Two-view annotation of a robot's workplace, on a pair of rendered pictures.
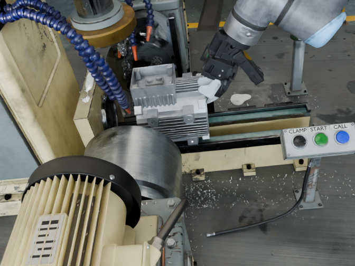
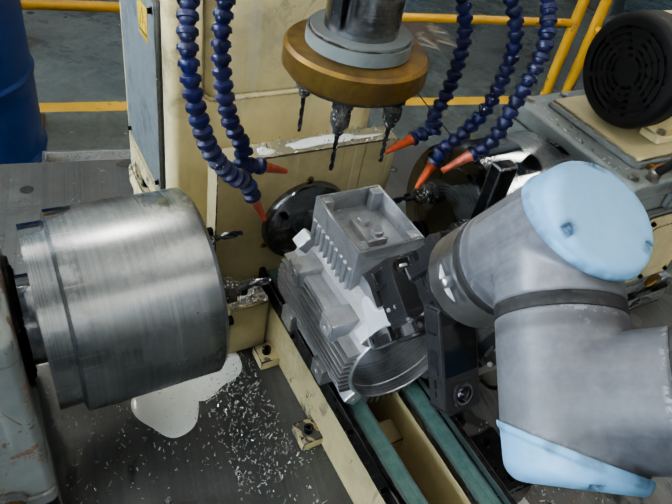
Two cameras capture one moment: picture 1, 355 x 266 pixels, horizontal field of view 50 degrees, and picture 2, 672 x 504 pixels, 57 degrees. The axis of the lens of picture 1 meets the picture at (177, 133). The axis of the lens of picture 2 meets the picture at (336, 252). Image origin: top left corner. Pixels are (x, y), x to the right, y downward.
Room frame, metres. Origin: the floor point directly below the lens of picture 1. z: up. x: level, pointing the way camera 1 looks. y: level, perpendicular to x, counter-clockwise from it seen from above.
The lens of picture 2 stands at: (0.43, -0.41, 1.64)
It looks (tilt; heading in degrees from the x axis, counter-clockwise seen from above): 41 degrees down; 47
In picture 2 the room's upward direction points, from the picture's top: 12 degrees clockwise
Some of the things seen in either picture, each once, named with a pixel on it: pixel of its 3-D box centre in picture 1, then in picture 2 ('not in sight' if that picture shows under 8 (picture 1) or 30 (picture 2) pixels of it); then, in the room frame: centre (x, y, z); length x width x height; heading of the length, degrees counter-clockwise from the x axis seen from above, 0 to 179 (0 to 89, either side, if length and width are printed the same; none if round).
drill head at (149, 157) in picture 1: (128, 205); (84, 306); (0.55, 0.14, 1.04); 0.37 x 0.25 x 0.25; 173
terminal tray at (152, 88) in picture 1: (154, 86); (364, 237); (0.90, 0.04, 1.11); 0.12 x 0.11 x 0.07; 82
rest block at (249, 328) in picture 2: not in sight; (241, 313); (0.80, 0.18, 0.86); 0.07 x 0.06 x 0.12; 173
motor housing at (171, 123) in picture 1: (173, 109); (365, 304); (0.89, 0.00, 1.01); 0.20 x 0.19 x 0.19; 82
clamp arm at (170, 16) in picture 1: (177, 53); (474, 242); (1.02, -0.05, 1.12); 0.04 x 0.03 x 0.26; 83
